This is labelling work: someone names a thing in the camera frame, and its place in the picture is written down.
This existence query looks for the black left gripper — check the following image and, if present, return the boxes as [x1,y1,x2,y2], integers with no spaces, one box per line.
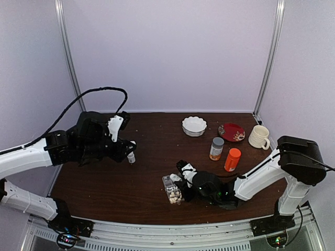
[79,135,136,163]

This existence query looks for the clear plastic pill organizer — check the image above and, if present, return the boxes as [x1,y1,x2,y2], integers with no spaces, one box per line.
[162,174,184,204]

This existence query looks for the orange pill bottle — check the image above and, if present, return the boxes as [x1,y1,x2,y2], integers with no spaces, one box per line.
[224,148,241,172]

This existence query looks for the grey capped vitamin bottle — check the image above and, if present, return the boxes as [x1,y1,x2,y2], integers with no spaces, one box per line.
[209,137,225,161]

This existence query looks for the small white pill bottle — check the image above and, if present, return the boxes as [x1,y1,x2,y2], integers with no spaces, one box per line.
[170,174,182,182]

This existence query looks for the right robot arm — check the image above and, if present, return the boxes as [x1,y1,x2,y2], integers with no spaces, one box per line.
[170,136,327,231]

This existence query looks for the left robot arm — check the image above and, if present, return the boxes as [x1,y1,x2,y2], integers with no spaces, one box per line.
[1,111,136,232]

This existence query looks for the white pills in organizer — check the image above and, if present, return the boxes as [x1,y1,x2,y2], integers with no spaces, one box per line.
[169,197,184,204]

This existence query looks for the white fluted ceramic bowl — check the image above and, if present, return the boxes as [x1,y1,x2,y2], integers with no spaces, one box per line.
[182,116,207,137]

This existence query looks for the red floral saucer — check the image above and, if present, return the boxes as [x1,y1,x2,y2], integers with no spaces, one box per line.
[218,123,245,142]

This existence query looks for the cream ribbed ceramic mug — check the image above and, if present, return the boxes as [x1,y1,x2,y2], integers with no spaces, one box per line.
[248,125,270,150]

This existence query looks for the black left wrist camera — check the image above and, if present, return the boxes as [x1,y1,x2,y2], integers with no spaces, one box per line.
[107,111,130,143]

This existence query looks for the black camera cable left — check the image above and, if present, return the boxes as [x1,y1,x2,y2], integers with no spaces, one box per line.
[0,86,129,152]

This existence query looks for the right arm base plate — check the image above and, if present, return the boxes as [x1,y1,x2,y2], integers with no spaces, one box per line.
[250,215,295,237]

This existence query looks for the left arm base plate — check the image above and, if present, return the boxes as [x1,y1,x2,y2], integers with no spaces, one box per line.
[47,216,94,237]

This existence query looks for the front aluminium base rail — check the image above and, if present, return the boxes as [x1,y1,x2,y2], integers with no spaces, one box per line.
[20,201,322,251]

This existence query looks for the aluminium frame post left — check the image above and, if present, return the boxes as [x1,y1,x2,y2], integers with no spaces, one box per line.
[54,0,81,97]

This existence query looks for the aluminium frame post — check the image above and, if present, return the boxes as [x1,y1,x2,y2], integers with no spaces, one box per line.
[253,0,285,121]
[54,0,81,97]

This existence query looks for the aluminium frame post right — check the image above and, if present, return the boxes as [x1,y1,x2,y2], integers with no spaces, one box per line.
[253,0,285,121]

